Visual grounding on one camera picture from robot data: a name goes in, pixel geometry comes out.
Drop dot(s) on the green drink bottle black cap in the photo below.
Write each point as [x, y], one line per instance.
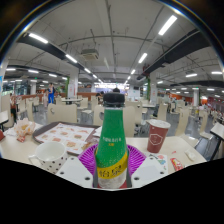
[111, 143]

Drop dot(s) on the red paper cup with lid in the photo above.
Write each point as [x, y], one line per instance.
[157, 136]

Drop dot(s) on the beige side table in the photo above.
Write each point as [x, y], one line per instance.
[216, 130]
[2, 117]

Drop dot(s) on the brown food tray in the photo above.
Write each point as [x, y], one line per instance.
[63, 135]

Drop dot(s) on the group of ceiling lights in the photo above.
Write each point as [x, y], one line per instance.
[167, 25]

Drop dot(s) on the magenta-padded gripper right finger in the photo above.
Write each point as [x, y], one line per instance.
[136, 159]

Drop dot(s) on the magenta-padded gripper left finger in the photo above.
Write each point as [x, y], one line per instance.
[87, 157]

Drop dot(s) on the group of beige chairs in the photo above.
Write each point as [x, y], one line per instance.
[61, 113]

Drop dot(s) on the ceiling air conditioner unit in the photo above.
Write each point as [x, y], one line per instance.
[90, 54]

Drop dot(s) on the crumpled food wrapper bag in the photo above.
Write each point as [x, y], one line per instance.
[24, 128]

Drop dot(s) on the white mug with dark dots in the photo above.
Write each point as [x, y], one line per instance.
[51, 156]

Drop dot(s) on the small red sachet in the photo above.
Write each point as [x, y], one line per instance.
[176, 164]

